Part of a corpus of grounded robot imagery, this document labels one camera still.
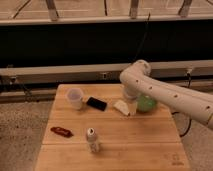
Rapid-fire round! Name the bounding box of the black rectangular eraser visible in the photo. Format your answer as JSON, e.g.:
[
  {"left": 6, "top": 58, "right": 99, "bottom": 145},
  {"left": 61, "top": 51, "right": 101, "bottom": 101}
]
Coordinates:
[{"left": 86, "top": 97, "right": 107, "bottom": 111}]

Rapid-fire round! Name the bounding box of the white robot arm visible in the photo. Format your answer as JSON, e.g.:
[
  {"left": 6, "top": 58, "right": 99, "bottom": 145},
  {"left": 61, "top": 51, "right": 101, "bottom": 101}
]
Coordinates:
[{"left": 120, "top": 60, "right": 213, "bottom": 130}]

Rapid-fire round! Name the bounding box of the white plastic cup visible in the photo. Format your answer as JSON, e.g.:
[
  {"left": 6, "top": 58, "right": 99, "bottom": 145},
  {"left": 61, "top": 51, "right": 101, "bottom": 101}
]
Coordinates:
[{"left": 67, "top": 88, "right": 84, "bottom": 110}]

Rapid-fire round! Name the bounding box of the green bowl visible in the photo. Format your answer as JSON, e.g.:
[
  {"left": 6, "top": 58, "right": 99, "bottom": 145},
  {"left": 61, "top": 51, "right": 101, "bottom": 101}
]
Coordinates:
[{"left": 137, "top": 95, "right": 157, "bottom": 112}]

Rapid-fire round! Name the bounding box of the small clear bottle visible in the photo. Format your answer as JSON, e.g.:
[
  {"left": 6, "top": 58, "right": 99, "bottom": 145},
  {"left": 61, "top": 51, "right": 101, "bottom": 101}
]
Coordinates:
[{"left": 86, "top": 128, "right": 100, "bottom": 153}]

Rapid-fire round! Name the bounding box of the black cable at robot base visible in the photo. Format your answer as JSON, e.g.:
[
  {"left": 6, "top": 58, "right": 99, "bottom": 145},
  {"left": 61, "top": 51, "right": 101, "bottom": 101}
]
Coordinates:
[{"left": 171, "top": 111, "right": 193, "bottom": 138}]

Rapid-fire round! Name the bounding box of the black hanging cable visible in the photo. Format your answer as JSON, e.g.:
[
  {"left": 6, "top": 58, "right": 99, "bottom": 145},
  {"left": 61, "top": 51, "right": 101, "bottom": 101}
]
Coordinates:
[{"left": 131, "top": 12, "right": 152, "bottom": 64}]

